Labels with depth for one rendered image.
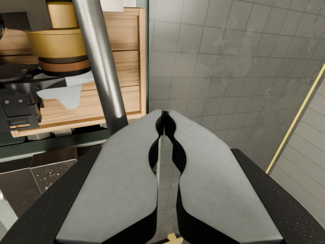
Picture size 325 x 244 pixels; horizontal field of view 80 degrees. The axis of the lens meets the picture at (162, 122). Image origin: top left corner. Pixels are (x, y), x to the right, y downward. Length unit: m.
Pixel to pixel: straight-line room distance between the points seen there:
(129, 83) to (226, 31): 1.33
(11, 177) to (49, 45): 0.41
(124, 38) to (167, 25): 1.01
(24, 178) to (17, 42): 0.33
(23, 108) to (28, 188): 0.35
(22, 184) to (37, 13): 0.47
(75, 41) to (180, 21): 1.31
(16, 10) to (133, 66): 0.35
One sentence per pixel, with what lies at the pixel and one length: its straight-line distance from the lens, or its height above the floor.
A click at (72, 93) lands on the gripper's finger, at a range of 0.34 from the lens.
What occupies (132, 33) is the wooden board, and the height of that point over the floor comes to 0.88.
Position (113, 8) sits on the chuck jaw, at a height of 1.11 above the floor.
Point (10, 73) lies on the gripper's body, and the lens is 0.35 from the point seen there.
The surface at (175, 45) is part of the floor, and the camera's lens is 1.59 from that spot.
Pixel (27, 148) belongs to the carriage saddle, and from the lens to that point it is 0.66.
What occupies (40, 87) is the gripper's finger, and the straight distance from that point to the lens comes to 0.32.
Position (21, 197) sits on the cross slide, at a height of 0.97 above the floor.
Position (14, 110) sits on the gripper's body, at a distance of 0.36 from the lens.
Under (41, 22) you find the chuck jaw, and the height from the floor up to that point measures 1.13.
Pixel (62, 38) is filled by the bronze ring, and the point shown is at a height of 1.12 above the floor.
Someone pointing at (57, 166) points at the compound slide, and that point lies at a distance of 0.54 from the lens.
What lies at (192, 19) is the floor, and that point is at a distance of 1.62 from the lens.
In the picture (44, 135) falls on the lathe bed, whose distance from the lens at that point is 0.68.
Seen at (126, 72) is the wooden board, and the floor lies 0.89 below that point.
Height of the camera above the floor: 1.42
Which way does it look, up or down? 51 degrees down
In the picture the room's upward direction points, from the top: 145 degrees clockwise
